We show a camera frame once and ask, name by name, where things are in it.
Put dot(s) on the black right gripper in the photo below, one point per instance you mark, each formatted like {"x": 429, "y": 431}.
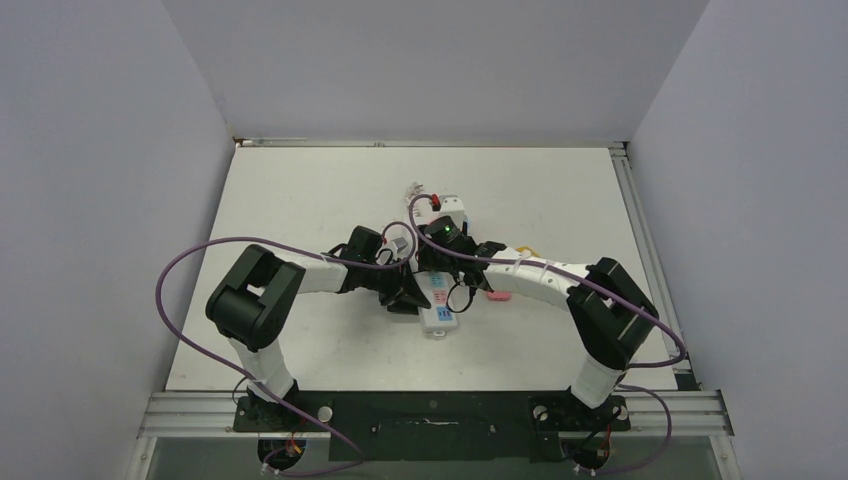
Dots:
{"x": 429, "y": 259}

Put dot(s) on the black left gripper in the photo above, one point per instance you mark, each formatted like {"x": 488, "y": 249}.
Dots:
{"x": 402, "y": 294}

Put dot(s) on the white power strip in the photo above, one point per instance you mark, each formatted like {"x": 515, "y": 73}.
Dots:
{"x": 438, "y": 320}

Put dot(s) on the pink square plug adapter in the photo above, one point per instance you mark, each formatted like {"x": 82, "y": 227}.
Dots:
{"x": 499, "y": 296}

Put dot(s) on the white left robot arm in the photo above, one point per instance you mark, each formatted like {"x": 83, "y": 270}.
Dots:
{"x": 252, "y": 302}

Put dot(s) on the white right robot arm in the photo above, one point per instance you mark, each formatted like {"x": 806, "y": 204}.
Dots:
{"x": 611, "y": 313}

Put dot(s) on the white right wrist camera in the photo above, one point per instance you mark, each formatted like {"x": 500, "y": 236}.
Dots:
{"x": 448, "y": 205}

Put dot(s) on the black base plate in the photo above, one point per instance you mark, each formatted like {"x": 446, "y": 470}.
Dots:
{"x": 437, "y": 426}

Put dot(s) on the aluminium frame rail back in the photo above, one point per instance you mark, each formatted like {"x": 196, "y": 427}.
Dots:
{"x": 372, "y": 143}

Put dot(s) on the aluminium frame rail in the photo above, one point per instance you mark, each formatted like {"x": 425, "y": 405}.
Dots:
{"x": 372, "y": 143}
{"x": 694, "y": 411}

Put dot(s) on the aluminium frame rail right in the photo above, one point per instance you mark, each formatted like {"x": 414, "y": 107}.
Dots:
{"x": 694, "y": 411}

